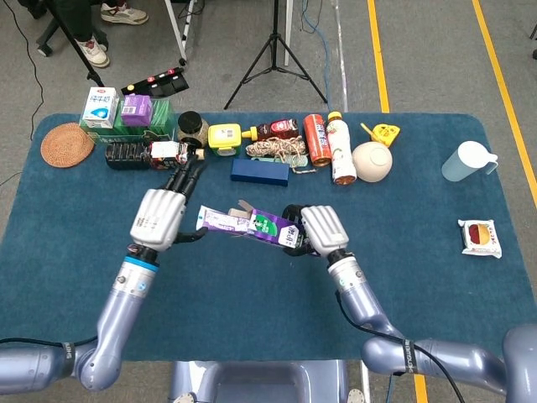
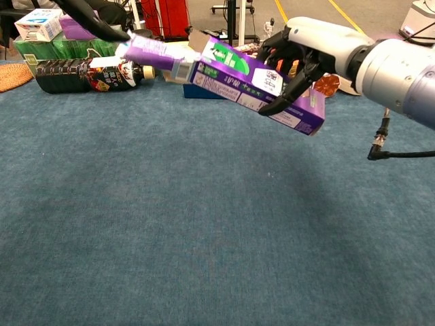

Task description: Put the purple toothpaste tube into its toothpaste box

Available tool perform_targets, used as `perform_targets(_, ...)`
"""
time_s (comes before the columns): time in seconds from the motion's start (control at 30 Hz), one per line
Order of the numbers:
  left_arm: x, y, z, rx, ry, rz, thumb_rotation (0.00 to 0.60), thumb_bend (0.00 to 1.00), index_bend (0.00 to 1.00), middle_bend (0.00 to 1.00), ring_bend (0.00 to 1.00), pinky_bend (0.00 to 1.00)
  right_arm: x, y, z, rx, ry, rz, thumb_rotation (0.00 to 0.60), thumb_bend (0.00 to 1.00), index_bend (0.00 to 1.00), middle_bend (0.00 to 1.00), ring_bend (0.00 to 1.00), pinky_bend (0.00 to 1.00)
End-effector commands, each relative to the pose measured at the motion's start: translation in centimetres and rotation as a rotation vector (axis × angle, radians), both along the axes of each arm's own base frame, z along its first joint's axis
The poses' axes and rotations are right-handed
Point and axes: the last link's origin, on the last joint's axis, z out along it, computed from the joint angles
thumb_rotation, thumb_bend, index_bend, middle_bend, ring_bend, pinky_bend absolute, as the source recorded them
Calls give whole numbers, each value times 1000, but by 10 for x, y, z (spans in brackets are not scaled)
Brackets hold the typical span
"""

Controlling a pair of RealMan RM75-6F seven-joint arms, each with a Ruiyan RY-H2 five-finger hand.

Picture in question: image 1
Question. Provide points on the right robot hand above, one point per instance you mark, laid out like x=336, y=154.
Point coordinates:
x=325, y=228

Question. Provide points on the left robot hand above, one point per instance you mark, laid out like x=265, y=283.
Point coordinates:
x=157, y=218

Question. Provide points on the purple toothpaste carton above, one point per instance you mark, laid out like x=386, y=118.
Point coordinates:
x=268, y=226

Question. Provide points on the purple toothpaste tube white cap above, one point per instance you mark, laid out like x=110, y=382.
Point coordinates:
x=214, y=219

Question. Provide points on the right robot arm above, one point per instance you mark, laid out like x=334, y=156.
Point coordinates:
x=356, y=289

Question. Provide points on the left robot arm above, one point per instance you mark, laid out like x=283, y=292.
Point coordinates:
x=121, y=310

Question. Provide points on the dark blue rectangular box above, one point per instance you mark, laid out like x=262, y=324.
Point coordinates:
x=260, y=172

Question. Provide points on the dark coffee bottle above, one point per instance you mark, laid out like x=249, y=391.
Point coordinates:
x=126, y=156

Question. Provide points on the white tea bottle yellow cap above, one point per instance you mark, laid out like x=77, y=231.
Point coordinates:
x=340, y=151

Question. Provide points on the beige bowl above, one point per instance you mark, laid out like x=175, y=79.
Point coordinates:
x=373, y=161

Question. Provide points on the orange drink can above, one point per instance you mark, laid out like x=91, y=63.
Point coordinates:
x=316, y=138

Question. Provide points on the green carton pack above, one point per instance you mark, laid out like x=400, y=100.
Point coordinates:
x=161, y=121

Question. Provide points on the blue table cloth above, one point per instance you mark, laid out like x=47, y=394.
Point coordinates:
x=251, y=294

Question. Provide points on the glass jar black lid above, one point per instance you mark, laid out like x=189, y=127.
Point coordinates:
x=191, y=126

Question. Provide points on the green container yellow lid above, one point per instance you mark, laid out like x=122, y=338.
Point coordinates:
x=224, y=138

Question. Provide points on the purple drink carton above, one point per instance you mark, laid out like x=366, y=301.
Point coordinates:
x=136, y=111

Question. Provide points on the brown sauce bottle yellow cap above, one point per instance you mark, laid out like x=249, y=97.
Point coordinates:
x=277, y=129

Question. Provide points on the yellow small toy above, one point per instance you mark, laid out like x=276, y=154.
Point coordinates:
x=384, y=133

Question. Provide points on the round woven coaster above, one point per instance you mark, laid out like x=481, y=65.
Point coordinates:
x=67, y=144

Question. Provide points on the white blue milk carton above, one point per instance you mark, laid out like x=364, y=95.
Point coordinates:
x=98, y=109

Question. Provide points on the black pedal strip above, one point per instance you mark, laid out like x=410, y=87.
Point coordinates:
x=159, y=82

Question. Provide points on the white snack packet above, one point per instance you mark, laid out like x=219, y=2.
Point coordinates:
x=480, y=237

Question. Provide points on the pale blue pitcher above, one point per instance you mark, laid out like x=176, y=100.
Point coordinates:
x=465, y=161

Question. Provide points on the robot torso base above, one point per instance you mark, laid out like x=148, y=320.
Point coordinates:
x=260, y=384

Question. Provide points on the seated person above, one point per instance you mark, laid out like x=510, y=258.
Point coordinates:
x=94, y=52

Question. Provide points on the white stand leg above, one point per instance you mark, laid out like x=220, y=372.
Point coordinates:
x=178, y=29

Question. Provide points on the black tripod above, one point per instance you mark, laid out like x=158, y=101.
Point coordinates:
x=274, y=42

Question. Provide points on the black slanted stand pole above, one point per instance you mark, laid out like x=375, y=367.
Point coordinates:
x=71, y=38

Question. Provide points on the white pole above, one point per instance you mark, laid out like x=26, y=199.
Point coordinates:
x=288, y=29

